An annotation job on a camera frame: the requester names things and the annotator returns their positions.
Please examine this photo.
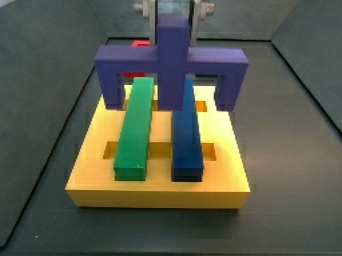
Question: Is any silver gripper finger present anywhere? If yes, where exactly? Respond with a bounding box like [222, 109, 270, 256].
[134, 0, 158, 44]
[189, 0, 216, 46]

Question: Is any purple cross-shaped block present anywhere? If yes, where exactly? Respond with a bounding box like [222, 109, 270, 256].
[95, 15, 249, 111]

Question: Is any yellow slotted board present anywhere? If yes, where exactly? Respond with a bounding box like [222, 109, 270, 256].
[66, 86, 250, 209]

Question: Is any red interlocking block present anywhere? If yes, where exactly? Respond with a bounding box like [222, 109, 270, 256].
[124, 40, 150, 78]

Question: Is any green long bar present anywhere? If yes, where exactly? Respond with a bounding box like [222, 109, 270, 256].
[114, 77, 154, 181]

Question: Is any blue long bar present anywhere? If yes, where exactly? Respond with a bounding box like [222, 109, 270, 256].
[172, 78, 205, 182]

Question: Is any black angle bracket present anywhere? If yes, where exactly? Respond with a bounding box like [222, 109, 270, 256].
[196, 74, 218, 80]

